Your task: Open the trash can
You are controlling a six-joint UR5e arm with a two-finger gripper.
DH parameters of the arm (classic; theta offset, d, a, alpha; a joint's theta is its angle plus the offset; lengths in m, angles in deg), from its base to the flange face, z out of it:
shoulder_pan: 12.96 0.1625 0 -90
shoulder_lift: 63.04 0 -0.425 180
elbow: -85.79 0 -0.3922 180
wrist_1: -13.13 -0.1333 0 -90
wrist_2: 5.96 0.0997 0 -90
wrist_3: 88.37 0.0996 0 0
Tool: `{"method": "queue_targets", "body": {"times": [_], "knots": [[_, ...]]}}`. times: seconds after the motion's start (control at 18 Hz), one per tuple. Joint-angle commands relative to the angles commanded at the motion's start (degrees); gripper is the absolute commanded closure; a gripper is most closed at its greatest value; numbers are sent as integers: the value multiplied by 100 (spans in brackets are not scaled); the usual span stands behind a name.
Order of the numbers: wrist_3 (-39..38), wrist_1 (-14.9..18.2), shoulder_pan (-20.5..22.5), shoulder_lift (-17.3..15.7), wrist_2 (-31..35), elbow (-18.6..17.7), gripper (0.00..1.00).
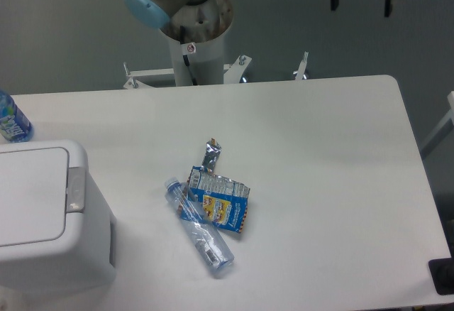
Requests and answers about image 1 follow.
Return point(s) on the small silver foil wrapper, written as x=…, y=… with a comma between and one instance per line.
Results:
x=212, y=153

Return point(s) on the blue labelled water bottle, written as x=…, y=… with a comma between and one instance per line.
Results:
x=15, y=126

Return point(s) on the white trash can lid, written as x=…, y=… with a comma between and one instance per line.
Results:
x=33, y=195

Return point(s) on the white frame at right edge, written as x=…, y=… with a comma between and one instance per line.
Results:
x=439, y=132

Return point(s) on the clear empty plastic bottle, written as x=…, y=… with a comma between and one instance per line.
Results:
x=205, y=237

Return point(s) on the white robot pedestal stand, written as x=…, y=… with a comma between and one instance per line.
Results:
x=192, y=64

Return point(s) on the grey lid push button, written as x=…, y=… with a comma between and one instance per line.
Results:
x=76, y=186

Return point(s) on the blue snack bag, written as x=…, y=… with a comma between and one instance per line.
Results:
x=225, y=201

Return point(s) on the white trash can body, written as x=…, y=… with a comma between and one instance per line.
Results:
x=82, y=257

